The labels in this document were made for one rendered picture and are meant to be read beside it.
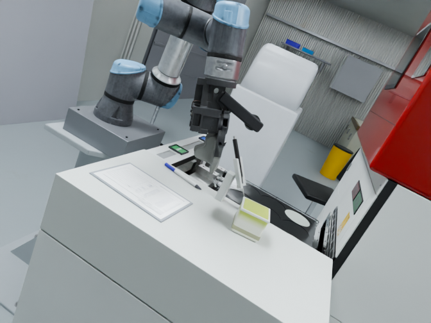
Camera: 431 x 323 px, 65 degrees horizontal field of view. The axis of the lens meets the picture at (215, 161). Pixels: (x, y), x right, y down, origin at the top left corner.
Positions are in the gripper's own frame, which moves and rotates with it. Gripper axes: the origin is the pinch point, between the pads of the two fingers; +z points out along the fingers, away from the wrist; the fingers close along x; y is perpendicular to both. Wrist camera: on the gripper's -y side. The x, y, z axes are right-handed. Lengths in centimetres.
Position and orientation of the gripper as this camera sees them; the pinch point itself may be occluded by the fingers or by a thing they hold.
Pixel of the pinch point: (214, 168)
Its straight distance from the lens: 78.6
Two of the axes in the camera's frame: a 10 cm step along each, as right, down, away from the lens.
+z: -1.7, 9.5, 2.5
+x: 0.7, 2.6, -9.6
